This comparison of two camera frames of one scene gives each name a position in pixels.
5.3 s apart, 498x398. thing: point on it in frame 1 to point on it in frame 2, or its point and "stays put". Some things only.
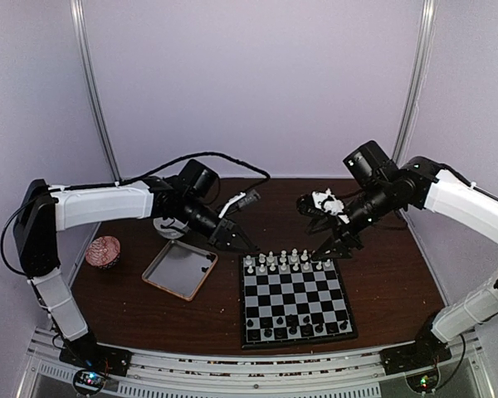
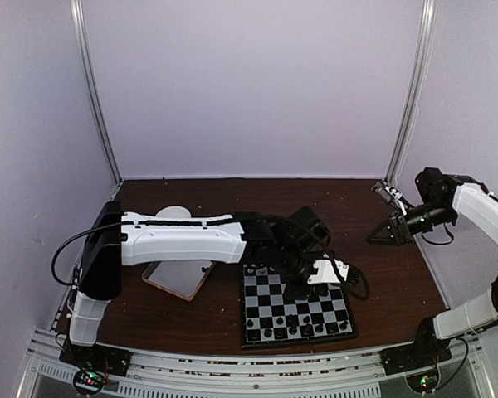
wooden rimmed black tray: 180,269 stays put
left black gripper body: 220,232 to 290,264
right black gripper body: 343,235 to 406,234
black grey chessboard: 293,299 stays put
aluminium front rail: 452,356 stays put
